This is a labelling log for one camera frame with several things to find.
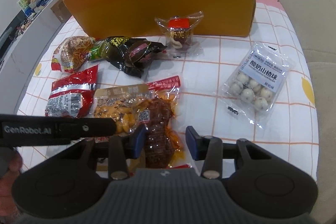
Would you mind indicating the yogurt hawthorn ball bag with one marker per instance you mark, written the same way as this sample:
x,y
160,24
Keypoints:
x,y
251,91

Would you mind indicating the clear red-label snack packet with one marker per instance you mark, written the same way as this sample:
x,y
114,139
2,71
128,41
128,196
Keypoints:
x,y
179,33

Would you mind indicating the yellow bean snack bag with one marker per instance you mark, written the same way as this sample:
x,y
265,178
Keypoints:
x,y
128,106

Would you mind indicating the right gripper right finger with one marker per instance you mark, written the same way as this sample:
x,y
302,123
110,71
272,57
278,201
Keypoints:
x,y
211,150

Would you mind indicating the checkered lemon tablecloth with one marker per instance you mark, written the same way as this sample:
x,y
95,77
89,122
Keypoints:
x,y
291,129

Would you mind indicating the brown cardboard box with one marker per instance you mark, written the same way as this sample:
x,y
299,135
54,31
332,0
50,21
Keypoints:
x,y
61,11

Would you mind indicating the green black snack packet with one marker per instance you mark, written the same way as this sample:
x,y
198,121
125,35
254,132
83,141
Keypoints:
x,y
101,48

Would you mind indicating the red silver snack bag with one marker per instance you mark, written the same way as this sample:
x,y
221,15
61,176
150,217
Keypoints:
x,y
72,96

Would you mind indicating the beige sofa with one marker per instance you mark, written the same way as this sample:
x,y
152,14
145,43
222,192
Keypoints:
x,y
314,23

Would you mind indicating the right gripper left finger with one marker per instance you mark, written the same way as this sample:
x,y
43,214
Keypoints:
x,y
120,148

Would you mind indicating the white tv cabinet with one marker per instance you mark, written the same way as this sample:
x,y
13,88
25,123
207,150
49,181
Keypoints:
x,y
22,57

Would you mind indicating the red spicy meat packet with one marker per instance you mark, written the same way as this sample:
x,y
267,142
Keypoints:
x,y
163,147

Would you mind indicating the orange noodle snack bag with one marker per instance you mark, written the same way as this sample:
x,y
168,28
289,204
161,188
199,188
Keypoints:
x,y
70,54

